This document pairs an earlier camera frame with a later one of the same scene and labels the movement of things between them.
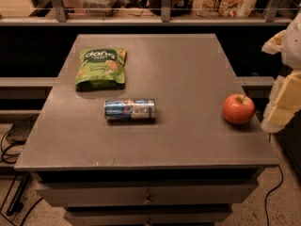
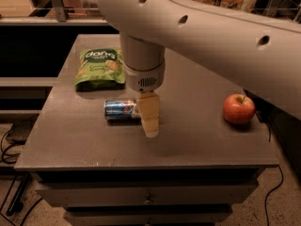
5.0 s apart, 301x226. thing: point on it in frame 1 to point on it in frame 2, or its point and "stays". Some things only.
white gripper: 293,46 to 145,79
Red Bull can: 130,109 stays
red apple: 238,108 stays
